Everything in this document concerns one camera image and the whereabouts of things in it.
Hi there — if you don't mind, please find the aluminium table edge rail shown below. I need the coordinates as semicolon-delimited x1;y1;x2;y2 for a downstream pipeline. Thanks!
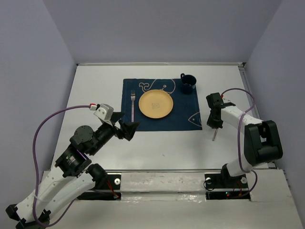
76;62;244;67

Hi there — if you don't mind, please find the knife with pink handle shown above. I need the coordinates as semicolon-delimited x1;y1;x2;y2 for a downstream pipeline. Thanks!
212;129;218;141

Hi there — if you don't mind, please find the yellow round plate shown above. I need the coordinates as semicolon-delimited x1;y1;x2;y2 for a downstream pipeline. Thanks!
138;90;173;119

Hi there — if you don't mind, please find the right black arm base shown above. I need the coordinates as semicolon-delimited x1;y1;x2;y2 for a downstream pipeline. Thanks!
203;173;251;200

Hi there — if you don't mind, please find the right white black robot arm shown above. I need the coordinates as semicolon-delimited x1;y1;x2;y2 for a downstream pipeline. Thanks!
206;93;283;187

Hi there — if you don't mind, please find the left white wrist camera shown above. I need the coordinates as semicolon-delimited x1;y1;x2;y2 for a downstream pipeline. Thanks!
93;104;114;125

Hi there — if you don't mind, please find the dark blue mug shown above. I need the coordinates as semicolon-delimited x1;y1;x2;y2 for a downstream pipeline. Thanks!
180;73;197;94

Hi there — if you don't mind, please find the fork with pink handle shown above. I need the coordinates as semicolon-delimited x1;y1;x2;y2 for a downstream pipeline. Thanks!
131;90;135;122

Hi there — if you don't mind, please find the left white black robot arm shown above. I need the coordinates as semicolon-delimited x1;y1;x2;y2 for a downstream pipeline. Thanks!
6;112;139;229

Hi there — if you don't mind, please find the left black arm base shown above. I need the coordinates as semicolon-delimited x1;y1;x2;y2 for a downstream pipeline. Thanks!
77;173;122;201

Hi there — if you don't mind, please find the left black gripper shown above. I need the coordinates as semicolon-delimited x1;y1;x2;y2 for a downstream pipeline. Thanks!
90;111;141;155

